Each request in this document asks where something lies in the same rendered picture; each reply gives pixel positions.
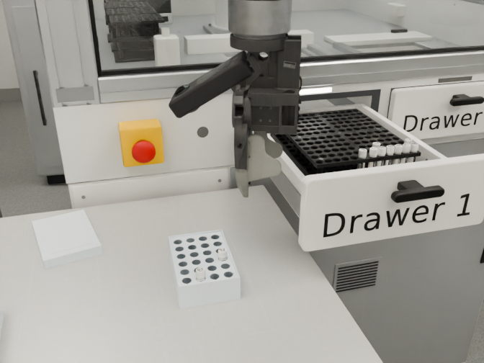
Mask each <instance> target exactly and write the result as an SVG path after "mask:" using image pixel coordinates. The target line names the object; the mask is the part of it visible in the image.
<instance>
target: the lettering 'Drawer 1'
mask: <svg viewBox="0 0 484 363"><path fill-rule="evenodd" d="M469 196H470V194H464V195H462V196H461V198H460V199H462V198H464V197H466V198H465V204H464V207H463V211H462V213H460V214H457V217H459V216H463V215H469V214H470V213H469V212H466V208H467V203H468V199H469ZM441 205H445V202H442V203H440V204H439V205H438V204H435V207H434V214H433V218H432V220H435V217H436V211H437V209H438V207H439V206H441ZM420 208H425V209H426V211H425V212H420V213H416V212H417V210H419V209H420ZM409 209H410V208H407V209H406V211H405V214H404V216H403V219H402V220H401V216H400V209H399V210H396V211H395V214H394V216H393V219H392V221H391V222H390V211H386V213H387V224H388V227H392V226H393V223H394V221H395V218H396V215H397V214H398V222H399V225H403V223H404V221H405V218H406V216H407V214H408V211H409ZM428 213H429V209H428V207H427V206H425V205H422V206H419V207H417V208H416V209H415V210H414V212H413V215H412V219H413V221H414V222H415V223H422V222H425V221H426V219H424V220H417V219H416V216H417V215H425V214H428ZM371 215H376V216H377V219H372V220H368V221H367V222H366V223H365V224H364V229H365V230H368V231H369V230H373V229H379V224H380V215H379V213H377V212H372V213H370V214H368V215H367V217H369V216H371ZM330 216H339V217H340V218H341V227H340V229H339V230H338V231H337V232H335V233H330V234H327V230H328V217H330ZM362 216H363V215H358V216H356V217H355V216H352V217H351V228H350V233H353V230H354V221H355V220H356V219H357V218H362ZM374 221H377V222H376V224H375V226H374V227H373V228H368V227H367V224H368V223H370V222H374ZM344 226H345V217H344V216H343V215H342V214H341V213H330V214H325V222H324V231H323V237H324V238H325V237H329V236H335V235H337V234H339V233H340V232H341V231H342V230H343V229H344Z"/></svg>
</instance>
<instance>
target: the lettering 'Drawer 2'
mask: <svg viewBox="0 0 484 363"><path fill-rule="evenodd" d="M482 113H483V112H479V113H478V112H476V115H475V121H474V125H475V124H476V120H477V117H478V115H479V114H482ZM466 115H469V116H470V118H468V119H464V117H465V116H466ZM408 117H414V118H415V121H416V122H415V125H414V127H413V128H412V129H411V130H405V128H406V123H407V118H408ZM458 117H459V115H457V117H456V120H455V121H453V115H451V116H450V118H449V121H448V123H447V116H444V127H445V128H447V127H448V125H449V122H450V120H451V118H452V127H454V126H455V124H456V122H457V119H458ZM434 118H437V119H438V121H435V122H432V123H431V124H430V125H429V129H431V130H434V129H439V123H440V118H439V117H432V118H431V119H434ZM428 119H429V117H427V118H425V119H424V118H422V121H421V128H420V131H421V130H422V128H423V123H424V120H428ZM471 119H472V115H471V114H470V113H467V114H465V115H463V116H462V119H461V125H462V126H468V125H470V123H469V124H466V125H464V124H463V120H471ZM434 123H437V126H436V127H434V128H432V127H431V125H432V124H434ZM417 124H418V118H417V116H415V115H406V116H405V122H404V127H403V129H404V130H405V131H407V132H410V131H413V130H414V129H415V128H416V126H417Z"/></svg>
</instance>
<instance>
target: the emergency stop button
mask: <svg viewBox="0 0 484 363"><path fill-rule="evenodd" d="M132 155H133V158H134V159H135V160H136V161H137V162H139V163H148V162H150V161H152V160H153V159H154V157H155V155H156V149H155V147H154V145H153V144H152V143H151V142H150V141H147V140H140V141H138V142H137V143H135V144H134V146H133V148H132Z"/></svg>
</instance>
